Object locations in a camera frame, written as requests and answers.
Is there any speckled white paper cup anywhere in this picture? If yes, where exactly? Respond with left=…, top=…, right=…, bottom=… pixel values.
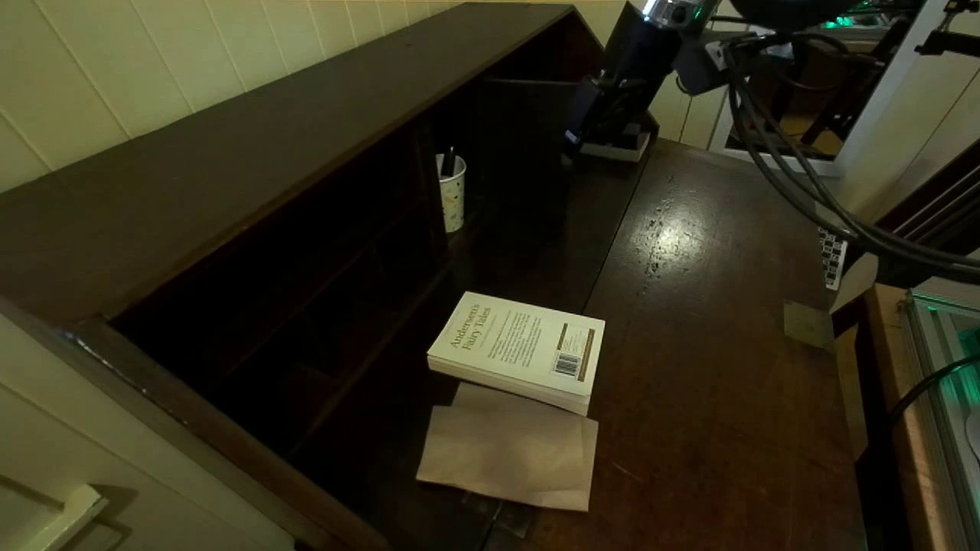
left=436, top=146, right=468, bottom=237

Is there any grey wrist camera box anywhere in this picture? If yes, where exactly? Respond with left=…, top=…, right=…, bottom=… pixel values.
left=671, top=32, right=736, bottom=101

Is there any green lit device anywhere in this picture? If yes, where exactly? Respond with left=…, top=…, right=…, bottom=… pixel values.
left=897, top=285, right=980, bottom=551

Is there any light wooden side table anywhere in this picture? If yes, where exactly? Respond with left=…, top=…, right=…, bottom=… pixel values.
left=831, top=282, right=936, bottom=551

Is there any brown paper envelope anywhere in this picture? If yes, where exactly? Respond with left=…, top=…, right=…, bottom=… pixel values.
left=412, top=378, right=601, bottom=513

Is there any white cabinet with handle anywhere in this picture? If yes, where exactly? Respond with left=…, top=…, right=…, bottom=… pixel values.
left=0, top=309, right=300, bottom=551

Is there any black cable bundle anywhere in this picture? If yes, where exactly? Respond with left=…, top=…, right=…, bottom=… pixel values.
left=716, top=32, right=980, bottom=288

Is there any white paperback book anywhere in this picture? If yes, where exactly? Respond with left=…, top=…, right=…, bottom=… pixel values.
left=426, top=288, right=607, bottom=418

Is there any white perforated bracket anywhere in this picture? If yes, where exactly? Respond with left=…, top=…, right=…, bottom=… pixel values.
left=814, top=224, right=850, bottom=293

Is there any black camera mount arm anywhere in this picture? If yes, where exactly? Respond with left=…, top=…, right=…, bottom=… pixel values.
left=909, top=0, right=980, bottom=61

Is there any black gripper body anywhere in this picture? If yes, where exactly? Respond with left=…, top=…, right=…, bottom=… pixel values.
left=562, top=71, right=661, bottom=156

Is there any thin black cable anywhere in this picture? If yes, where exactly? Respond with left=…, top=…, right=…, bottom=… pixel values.
left=885, top=350, right=980, bottom=423

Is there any dark wooden secretary desk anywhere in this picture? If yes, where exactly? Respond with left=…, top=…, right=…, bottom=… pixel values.
left=0, top=0, right=881, bottom=551

